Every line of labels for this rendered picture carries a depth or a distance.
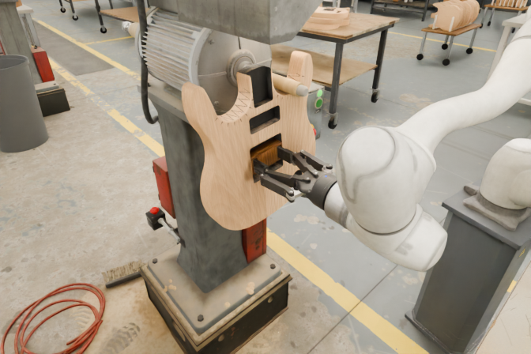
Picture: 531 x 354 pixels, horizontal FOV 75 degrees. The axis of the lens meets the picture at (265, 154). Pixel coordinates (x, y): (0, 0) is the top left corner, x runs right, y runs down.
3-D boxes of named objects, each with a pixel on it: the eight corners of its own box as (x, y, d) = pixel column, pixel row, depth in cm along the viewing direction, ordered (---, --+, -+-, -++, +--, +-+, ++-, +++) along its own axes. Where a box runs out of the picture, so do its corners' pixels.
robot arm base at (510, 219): (476, 182, 141) (480, 171, 139) (536, 212, 126) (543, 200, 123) (450, 198, 133) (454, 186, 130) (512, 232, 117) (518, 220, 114)
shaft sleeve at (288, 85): (242, 76, 89) (246, 64, 88) (251, 78, 91) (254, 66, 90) (292, 96, 77) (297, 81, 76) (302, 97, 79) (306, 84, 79)
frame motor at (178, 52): (139, 88, 116) (122, 5, 103) (206, 71, 132) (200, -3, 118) (207, 129, 90) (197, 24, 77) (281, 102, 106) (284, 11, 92)
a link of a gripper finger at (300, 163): (314, 175, 73) (319, 173, 74) (291, 149, 82) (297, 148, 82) (314, 190, 75) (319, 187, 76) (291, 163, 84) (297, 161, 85)
